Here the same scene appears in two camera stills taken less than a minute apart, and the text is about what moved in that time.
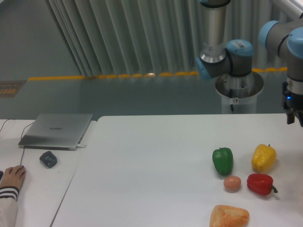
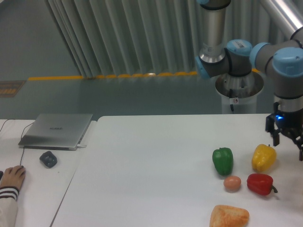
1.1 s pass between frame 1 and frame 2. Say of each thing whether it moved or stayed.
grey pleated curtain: stayed
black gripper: moved
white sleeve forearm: stayed
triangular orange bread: stayed
